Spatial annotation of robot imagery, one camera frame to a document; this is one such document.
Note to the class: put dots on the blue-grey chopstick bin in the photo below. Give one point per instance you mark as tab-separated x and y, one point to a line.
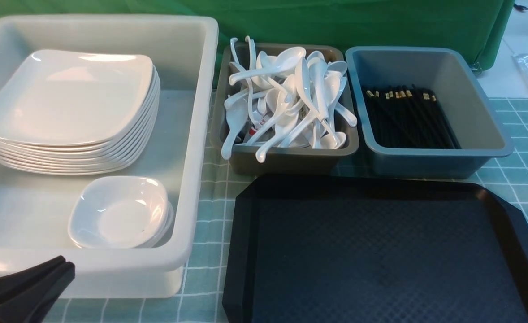
481	136

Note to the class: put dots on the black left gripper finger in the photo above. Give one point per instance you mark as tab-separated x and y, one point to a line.
33	316
36	288

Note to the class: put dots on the pile of white spoons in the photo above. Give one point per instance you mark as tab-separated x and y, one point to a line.
287	100

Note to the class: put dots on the stack of white square plates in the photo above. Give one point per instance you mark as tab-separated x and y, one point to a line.
73	113

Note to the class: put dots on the green checked tablecloth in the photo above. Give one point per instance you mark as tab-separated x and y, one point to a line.
199	299

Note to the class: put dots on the large white plastic tub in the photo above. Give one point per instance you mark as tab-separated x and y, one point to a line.
35	209

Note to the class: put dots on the green backdrop cloth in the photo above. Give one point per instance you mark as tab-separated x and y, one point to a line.
473	28

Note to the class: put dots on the brown spoon bin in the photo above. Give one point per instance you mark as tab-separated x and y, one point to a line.
280	160

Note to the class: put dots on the black serving tray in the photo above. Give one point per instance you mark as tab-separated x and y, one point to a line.
323	249

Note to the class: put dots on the white bowl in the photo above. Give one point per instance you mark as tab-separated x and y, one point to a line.
118	212
167	221

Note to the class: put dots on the pile of black chopsticks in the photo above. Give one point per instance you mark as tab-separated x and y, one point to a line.
408	117

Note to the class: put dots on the white bowl in tub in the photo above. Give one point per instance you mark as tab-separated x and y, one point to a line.
167	221

